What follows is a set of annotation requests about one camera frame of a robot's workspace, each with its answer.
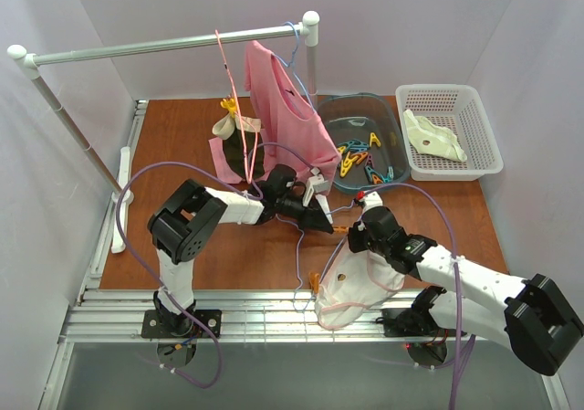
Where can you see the magenta clothespin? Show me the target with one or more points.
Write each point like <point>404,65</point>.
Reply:
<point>369,164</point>

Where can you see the blue hanger with pink garment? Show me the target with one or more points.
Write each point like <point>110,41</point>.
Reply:
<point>291,64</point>

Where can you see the aluminium rail frame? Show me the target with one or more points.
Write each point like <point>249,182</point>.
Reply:
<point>101,317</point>

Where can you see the dark green beige underwear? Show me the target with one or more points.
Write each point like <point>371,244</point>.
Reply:
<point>249,123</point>

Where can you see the white pink-trimmed underwear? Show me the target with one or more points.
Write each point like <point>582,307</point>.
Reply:
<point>353,283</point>

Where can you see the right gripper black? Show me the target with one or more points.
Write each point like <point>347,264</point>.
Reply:
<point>358,238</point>

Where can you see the cream underwear in basket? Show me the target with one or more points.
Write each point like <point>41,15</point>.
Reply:
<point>430,139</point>

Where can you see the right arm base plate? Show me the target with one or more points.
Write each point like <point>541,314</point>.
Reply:
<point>411,323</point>

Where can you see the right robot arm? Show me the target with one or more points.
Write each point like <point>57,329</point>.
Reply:
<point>530,317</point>

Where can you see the yellow clothespin on hanger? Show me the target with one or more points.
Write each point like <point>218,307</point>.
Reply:
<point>230,104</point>

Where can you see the pink garment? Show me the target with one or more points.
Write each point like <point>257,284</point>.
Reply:
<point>287,118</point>

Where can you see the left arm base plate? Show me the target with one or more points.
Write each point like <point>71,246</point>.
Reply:
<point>156,325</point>

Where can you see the yellow clothespin centre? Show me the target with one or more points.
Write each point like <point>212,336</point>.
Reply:
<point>347,163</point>

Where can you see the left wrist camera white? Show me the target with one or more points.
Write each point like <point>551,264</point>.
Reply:
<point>315,184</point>

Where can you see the light blue clothespin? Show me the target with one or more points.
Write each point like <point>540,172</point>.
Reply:
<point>357,146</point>

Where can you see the teal clothespin right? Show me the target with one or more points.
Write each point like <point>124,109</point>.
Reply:
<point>389,176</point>

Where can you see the teal transparent plastic bin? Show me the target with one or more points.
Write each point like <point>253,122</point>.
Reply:
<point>355,116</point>

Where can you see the clothes rack with white feet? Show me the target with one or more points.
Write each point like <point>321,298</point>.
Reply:
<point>29,64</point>

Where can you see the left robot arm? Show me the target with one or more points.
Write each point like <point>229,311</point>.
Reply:
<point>185,223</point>

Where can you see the white plastic basket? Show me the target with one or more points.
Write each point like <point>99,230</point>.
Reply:
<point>459,108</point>

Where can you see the pink wire hanger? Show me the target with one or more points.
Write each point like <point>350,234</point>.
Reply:
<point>248,157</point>

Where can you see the orange clothespin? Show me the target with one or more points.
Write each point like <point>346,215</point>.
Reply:
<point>314,281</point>
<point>376,179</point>
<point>359,157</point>
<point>341,229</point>

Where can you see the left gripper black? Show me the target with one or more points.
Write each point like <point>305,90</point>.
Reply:
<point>308,212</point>

